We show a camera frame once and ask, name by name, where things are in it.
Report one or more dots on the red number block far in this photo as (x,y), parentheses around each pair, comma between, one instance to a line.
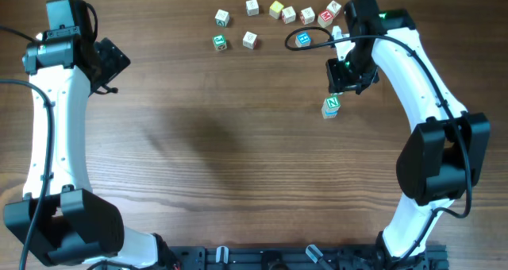
(334,8)

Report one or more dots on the red letter M block left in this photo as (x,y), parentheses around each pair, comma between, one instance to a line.
(249,40)

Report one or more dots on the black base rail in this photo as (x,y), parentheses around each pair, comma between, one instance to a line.
(308,258)

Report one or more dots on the red top M block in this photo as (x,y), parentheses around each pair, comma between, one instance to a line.
(325,18)

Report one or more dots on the green letter Z block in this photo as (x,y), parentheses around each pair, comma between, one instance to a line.
(332,104)

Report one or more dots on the plain wooden block left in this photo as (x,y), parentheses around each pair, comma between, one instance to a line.
(252,7)

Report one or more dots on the yellow top wooden block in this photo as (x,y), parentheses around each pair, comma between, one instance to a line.
(275,9)

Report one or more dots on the red edge picture block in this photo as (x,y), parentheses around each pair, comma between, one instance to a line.
(307,15)

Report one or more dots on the red side picture block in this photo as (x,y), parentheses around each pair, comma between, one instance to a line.
(288,15)

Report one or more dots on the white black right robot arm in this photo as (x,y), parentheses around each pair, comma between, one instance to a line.
(442,159)

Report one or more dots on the green letter A block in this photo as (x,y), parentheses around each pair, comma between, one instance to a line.
(222,18)

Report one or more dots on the blue X base block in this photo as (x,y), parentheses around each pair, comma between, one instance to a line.
(326,114)

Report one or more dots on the blue top wooden block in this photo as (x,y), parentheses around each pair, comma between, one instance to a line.
(302,40)

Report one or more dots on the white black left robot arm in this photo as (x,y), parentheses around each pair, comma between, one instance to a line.
(60,220)

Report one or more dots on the green ball picture block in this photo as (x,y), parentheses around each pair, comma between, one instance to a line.
(220,43)

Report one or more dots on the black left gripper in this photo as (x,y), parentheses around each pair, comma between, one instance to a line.
(113,59)

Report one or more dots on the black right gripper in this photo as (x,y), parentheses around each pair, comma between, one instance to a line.
(344,82)

